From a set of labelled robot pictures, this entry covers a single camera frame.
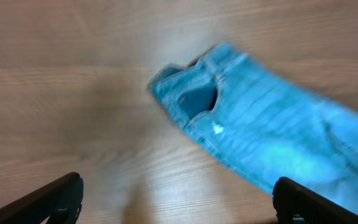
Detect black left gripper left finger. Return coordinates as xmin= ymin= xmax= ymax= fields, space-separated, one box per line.
xmin=0 ymin=172 xmax=83 ymax=224

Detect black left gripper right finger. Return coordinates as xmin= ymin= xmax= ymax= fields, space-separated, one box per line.
xmin=273 ymin=177 xmax=358 ymax=224

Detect light blue denim jeans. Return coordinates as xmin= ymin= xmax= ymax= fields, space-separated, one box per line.
xmin=149 ymin=43 xmax=358 ymax=215

